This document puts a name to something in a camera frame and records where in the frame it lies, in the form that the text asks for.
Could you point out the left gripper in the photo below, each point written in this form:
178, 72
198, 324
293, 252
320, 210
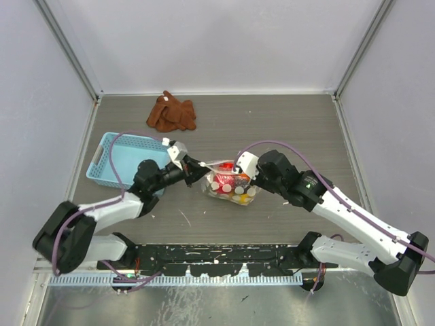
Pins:
192, 169

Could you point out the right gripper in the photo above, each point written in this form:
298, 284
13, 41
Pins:
257, 181

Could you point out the clear zip top bag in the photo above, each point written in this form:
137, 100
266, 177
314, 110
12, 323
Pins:
244, 192

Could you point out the red apple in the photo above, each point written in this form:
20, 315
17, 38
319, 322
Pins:
223, 184

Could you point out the red bell pepper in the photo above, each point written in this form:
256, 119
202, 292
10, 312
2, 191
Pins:
226, 166

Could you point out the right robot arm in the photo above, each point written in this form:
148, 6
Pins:
391, 256

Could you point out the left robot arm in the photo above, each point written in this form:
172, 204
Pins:
69, 237

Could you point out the brown cloth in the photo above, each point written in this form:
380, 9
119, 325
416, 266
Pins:
169, 114

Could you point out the light blue plastic basket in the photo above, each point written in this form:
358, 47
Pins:
120, 157

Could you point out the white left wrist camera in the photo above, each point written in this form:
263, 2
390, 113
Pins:
176, 151

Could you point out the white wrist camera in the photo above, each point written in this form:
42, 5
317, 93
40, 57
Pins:
176, 151
247, 164

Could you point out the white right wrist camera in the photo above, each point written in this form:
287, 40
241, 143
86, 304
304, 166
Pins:
247, 164

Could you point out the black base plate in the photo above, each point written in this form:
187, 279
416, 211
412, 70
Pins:
218, 260

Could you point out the slotted cable duct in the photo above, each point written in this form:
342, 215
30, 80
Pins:
106, 279

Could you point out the aluminium frame post left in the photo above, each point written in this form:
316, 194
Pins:
57, 22

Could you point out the aluminium frame post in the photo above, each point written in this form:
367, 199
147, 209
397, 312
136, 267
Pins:
57, 22
363, 46

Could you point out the aluminium frame post right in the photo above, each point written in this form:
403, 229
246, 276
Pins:
363, 46

